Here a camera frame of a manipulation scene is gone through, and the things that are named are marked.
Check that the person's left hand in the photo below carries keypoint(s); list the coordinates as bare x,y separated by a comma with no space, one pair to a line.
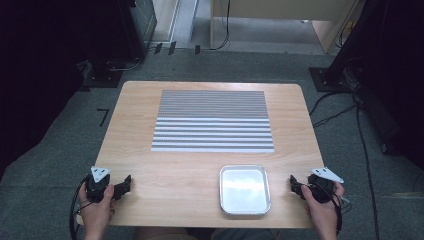
96,213

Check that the dark equipment rack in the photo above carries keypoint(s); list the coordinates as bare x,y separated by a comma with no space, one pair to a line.
133,26

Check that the dark curtain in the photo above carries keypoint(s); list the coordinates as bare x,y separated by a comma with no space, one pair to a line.
36,83

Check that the light wooden cabinet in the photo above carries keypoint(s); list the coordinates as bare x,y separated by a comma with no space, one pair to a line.
283,8

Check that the person's right hand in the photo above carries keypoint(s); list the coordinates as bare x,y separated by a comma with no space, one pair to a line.
321,215

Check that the grey striped placemat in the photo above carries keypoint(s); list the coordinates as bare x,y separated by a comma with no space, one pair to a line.
213,121

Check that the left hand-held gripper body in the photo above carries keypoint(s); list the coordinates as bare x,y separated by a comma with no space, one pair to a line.
97,186

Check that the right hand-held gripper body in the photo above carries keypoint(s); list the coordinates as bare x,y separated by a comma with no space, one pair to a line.
321,189

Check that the wooden table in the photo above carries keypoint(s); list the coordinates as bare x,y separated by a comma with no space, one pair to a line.
180,180

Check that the black floor tape corner mark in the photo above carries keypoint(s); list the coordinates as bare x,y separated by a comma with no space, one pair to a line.
104,115

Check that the black stand with base plate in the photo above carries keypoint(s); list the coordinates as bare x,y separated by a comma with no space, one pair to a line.
336,71

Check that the square metal tray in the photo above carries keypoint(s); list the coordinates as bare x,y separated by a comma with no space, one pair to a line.
244,190

